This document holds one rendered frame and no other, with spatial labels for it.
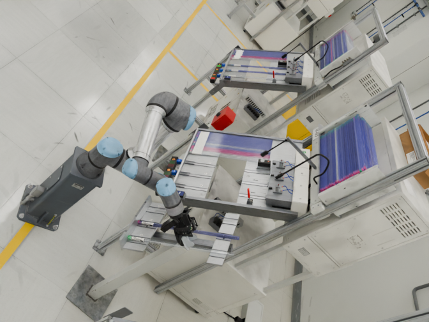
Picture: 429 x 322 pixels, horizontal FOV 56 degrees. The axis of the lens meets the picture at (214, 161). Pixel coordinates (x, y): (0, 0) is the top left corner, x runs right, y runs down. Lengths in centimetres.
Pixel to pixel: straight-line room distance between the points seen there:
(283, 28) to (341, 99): 336
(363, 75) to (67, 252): 244
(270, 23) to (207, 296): 468
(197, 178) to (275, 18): 450
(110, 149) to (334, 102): 199
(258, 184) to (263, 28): 452
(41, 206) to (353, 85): 239
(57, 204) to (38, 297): 51
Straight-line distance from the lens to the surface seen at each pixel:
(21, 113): 299
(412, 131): 218
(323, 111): 348
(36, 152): 286
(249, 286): 270
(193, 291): 287
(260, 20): 663
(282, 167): 238
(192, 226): 178
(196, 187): 231
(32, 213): 259
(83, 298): 261
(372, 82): 340
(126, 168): 168
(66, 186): 229
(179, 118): 192
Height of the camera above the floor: 220
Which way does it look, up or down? 33 degrees down
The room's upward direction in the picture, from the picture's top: 56 degrees clockwise
